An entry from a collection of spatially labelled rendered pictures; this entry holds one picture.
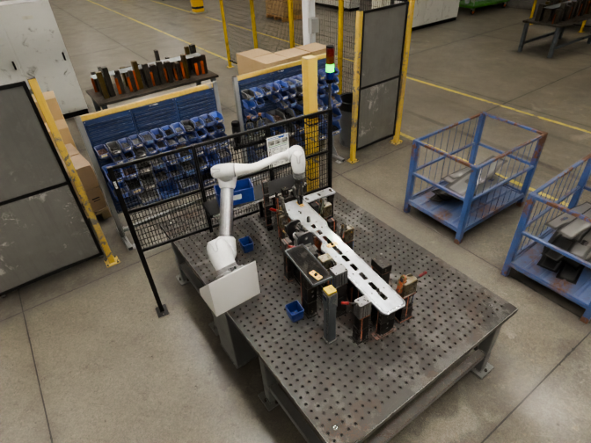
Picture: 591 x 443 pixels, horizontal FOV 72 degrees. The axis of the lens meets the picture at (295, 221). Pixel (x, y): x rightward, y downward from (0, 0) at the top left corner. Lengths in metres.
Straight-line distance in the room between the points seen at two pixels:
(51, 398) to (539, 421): 3.64
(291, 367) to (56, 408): 1.97
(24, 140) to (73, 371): 1.97
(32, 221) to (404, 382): 3.48
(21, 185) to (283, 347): 2.74
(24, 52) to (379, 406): 7.99
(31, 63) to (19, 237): 4.91
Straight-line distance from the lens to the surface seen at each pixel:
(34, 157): 4.20
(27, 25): 8.83
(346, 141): 6.45
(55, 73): 8.99
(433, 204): 5.01
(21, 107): 4.06
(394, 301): 2.62
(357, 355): 2.72
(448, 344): 2.87
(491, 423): 3.49
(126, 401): 3.67
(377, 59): 5.82
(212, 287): 2.79
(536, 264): 4.44
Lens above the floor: 2.92
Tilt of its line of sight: 37 degrees down
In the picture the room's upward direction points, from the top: 3 degrees counter-clockwise
